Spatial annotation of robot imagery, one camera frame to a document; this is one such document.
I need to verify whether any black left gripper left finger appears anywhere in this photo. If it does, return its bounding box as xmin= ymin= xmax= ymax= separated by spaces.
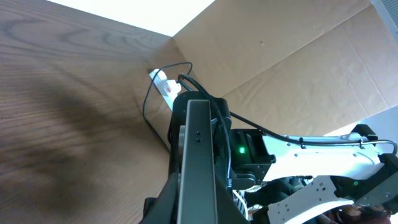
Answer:
xmin=139 ymin=172 xmax=178 ymax=224

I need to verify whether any white surge protector power strip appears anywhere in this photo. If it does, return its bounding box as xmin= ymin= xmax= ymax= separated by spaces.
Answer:
xmin=149 ymin=69 xmax=182 ymax=110

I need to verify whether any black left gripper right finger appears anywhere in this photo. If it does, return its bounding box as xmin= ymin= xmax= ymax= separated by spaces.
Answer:
xmin=215 ymin=177 xmax=249 ymax=224

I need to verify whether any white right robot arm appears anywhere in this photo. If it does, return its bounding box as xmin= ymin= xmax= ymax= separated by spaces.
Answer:
xmin=169 ymin=91 xmax=397 ymax=223

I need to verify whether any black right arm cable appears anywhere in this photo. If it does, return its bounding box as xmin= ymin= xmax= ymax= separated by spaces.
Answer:
xmin=177 ymin=73 xmax=398 ymax=189

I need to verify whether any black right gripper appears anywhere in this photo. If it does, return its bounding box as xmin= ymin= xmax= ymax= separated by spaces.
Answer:
xmin=168 ymin=91 xmax=275 ymax=190

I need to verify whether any Galaxy S25 Ultra smartphone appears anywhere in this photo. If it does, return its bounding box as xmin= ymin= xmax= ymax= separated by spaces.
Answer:
xmin=177 ymin=100 xmax=218 ymax=224

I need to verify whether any brown cardboard panel right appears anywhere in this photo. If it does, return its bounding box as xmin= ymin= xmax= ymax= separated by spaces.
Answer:
xmin=174 ymin=0 xmax=397 ymax=135

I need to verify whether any black USB charging cable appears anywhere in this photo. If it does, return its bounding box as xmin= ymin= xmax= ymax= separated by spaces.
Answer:
xmin=142 ymin=62 xmax=193 ymax=153

